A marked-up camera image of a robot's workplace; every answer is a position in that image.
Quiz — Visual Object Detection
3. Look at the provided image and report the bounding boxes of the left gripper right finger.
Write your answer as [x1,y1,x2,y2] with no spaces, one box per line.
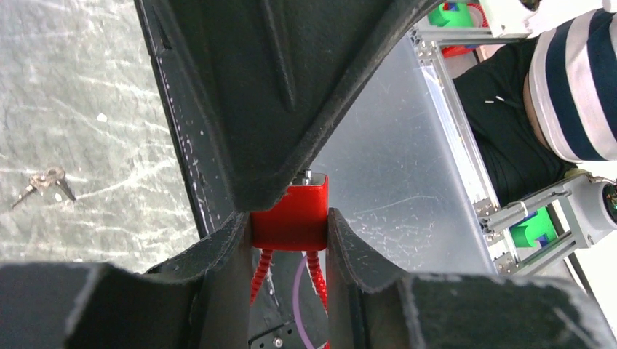
[326,208,616,348]

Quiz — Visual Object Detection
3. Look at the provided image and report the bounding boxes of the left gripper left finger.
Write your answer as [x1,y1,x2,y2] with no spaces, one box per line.
[1,214,253,348]

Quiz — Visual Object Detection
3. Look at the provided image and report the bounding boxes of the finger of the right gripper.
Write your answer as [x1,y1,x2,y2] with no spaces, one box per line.
[135,0,437,236]

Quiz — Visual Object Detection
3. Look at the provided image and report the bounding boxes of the red cable lock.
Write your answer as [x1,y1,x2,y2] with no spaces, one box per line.
[248,168,332,349]

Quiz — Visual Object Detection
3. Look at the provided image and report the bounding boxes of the silver key set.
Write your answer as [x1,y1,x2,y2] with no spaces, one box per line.
[10,166,76,209]

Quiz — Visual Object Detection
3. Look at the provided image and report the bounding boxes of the green plastic part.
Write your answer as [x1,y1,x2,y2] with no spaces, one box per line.
[509,208,558,248]

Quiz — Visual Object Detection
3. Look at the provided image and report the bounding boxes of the person in striped shirt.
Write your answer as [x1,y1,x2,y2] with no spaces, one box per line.
[453,8,616,205]

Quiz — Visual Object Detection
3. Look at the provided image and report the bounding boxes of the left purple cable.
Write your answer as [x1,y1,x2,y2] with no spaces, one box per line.
[292,255,319,349]

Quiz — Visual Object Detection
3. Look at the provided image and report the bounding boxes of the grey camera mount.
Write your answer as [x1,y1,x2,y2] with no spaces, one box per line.
[477,172,616,275]

